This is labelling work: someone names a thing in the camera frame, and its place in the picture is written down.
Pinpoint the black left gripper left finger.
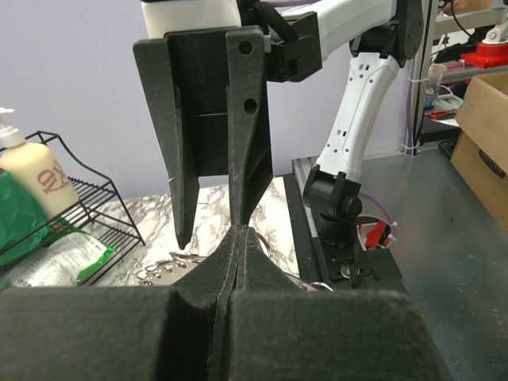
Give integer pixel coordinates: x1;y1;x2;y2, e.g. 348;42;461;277
170;226;242;380

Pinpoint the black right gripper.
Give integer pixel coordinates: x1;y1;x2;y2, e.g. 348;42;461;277
133;25;273;249

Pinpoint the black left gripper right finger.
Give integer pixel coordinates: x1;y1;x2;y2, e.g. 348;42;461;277
233;229;333;380

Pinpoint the metal disc with keyrings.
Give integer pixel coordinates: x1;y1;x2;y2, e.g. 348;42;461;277
136;233;333;292

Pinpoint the green white snack pouch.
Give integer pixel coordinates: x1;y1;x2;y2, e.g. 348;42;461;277
1;229;115;290

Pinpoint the cream pump soap bottle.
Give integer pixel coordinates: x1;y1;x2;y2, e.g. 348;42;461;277
1;120;79;218

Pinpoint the green brown paper bag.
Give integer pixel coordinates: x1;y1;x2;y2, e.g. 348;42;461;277
1;168;49;267

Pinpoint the cardboard box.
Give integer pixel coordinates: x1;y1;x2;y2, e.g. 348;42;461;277
451;73;507;230

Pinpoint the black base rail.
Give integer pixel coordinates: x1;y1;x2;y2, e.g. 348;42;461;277
283;157;403;291

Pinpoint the black wire rack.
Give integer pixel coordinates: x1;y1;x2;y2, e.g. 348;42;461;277
1;130;145;286

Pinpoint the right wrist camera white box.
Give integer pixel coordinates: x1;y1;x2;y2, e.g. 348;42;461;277
140;0;241;39

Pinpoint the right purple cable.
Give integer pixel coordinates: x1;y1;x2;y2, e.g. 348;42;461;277
359;79;421;239

